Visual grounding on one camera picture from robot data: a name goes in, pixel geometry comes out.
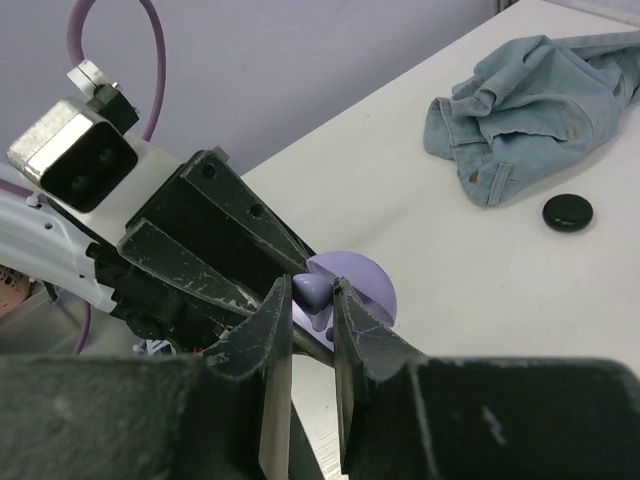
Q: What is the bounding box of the black earbud charging case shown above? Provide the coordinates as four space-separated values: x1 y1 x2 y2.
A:
541 193 594 233

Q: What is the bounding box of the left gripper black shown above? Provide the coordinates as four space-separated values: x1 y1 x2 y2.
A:
88 148 314 352

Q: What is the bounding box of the blue crumpled cloth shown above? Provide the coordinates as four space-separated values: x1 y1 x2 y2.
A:
423 31 639 207

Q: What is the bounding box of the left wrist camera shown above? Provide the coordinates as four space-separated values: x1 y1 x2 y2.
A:
7 60 180 245

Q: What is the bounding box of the purple earbud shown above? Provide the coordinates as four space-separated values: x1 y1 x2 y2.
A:
292 273 333 332

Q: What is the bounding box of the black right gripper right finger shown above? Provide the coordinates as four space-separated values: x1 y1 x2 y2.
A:
333 279 639 479

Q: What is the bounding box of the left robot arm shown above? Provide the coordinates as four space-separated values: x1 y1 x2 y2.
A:
1 141 312 352

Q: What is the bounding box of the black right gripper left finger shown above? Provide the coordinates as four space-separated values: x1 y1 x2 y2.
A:
1 276 293 479

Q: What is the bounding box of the purple earbud charging case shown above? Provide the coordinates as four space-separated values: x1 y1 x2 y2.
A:
292 251 397 351

